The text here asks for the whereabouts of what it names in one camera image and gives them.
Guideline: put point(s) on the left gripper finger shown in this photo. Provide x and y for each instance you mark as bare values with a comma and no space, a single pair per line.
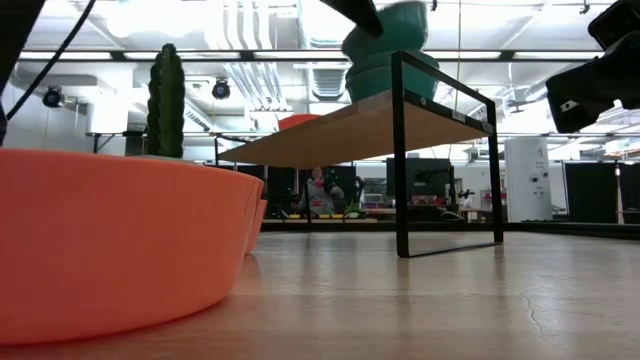
357,15

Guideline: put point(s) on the person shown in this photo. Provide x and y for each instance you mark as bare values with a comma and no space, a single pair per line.
320,195

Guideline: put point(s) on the patterned teal mini bowl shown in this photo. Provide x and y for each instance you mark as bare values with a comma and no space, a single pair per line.
405,25
372,85

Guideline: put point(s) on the orange mini bowl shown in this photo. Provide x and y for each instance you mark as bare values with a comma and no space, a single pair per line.
297,121
115,240
256,225

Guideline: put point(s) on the black metal table frame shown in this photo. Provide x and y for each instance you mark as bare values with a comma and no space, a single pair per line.
550,226

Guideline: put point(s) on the black ceiling spotlight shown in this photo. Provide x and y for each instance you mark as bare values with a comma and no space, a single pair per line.
52,96
220,89

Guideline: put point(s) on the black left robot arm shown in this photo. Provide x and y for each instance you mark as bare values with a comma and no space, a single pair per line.
15,30

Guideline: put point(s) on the wooden shelf with black frame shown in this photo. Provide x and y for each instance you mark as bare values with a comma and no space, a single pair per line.
360,130

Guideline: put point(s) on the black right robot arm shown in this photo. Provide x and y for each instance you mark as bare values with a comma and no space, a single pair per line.
620,20

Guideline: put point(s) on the black partition panel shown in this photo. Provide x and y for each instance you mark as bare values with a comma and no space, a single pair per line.
591,192

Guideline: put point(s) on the black monitor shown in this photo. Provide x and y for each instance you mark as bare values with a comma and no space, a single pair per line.
420,177

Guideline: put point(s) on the small green potted plant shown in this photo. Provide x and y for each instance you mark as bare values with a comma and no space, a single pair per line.
353,209

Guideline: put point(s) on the white cabinet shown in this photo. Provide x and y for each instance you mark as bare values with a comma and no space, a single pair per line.
527,180

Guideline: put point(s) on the green cactus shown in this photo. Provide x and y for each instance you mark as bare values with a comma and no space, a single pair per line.
166,100

